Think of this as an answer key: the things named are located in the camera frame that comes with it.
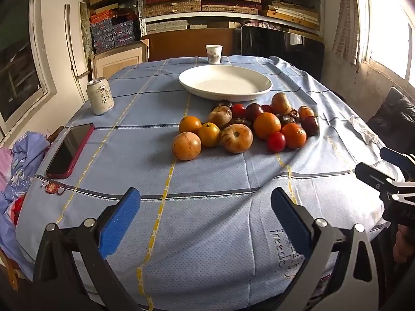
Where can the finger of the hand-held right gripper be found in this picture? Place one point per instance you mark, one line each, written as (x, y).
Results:
(369, 173)
(390, 155)

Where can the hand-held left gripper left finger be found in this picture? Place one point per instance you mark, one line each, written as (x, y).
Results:
(120, 223)

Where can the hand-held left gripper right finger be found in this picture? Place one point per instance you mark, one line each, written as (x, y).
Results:
(291, 223)

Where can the dark purple plum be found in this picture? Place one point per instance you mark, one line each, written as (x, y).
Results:
(310, 125)
(253, 111)

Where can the red tomato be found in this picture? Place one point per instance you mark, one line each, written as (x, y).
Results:
(267, 108)
(276, 142)
(238, 110)

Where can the orange tangerine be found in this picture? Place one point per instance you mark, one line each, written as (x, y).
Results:
(294, 135)
(189, 123)

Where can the pale tan pear-shaped fruit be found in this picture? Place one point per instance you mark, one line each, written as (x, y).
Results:
(305, 111)

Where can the large orange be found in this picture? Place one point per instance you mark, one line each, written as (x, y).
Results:
(267, 125)

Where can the striped orange tomato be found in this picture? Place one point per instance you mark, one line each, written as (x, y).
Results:
(236, 138)

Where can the tan spotted round fruit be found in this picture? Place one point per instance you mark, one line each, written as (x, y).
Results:
(186, 146)

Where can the golden brown pear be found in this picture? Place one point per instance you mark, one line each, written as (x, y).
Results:
(280, 103)

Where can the yellow-green tangerine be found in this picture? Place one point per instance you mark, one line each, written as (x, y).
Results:
(209, 134)

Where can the tan brown round fruit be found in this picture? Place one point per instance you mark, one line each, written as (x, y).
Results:
(219, 116)

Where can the white oval plate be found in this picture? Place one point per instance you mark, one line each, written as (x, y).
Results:
(223, 81)

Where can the person's right hand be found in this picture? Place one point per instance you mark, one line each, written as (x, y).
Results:
(405, 243)

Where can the white crumpled tissue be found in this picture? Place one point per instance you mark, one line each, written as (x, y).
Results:
(364, 132)

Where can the black padded seat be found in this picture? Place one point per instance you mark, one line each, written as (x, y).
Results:
(394, 116)

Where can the blue checked tablecloth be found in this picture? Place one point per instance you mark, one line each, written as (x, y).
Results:
(207, 201)

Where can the smartphone in red case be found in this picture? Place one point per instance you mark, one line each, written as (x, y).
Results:
(69, 150)

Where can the blue printed bedding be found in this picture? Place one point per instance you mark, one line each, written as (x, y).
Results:
(22, 155)

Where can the pink cloth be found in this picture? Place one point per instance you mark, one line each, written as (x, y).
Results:
(5, 165)

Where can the white drink can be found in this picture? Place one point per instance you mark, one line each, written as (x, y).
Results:
(100, 95)

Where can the white framed window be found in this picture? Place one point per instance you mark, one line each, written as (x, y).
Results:
(19, 55)
(389, 22)

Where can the brick pattern curtain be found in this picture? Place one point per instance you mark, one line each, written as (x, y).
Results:
(347, 16)

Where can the black flat screen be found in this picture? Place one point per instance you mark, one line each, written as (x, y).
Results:
(282, 51)

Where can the wooden framed panel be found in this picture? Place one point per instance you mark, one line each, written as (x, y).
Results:
(118, 60)

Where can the white paper cup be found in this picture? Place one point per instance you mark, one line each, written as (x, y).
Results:
(214, 53)

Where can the stack of blue patterned boxes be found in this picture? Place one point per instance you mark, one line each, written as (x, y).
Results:
(112, 34)

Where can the white wooden strip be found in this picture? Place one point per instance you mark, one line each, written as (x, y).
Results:
(69, 39)

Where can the brown wooden cabinet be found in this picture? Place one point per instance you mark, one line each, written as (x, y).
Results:
(188, 43)

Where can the mottled grey panel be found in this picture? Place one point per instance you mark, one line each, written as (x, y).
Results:
(86, 29)

